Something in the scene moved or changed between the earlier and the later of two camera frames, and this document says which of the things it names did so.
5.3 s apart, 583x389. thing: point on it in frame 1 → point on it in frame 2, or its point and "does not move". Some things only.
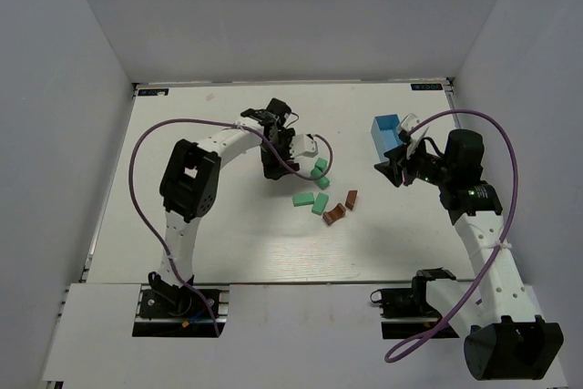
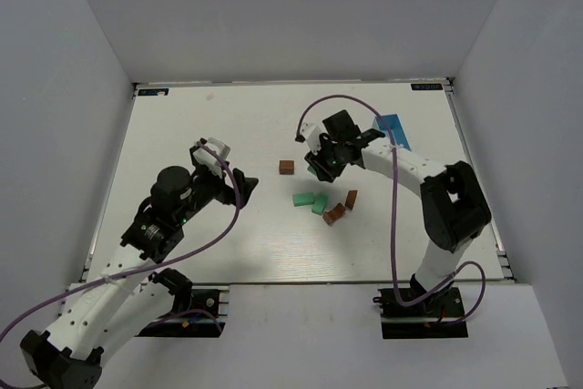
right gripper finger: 393,168 → 325,169
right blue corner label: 426,87 does not move
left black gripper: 274,163 → 230,189
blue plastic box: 384,131 does not move
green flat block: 300,199 does not move
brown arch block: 337,212 does not move
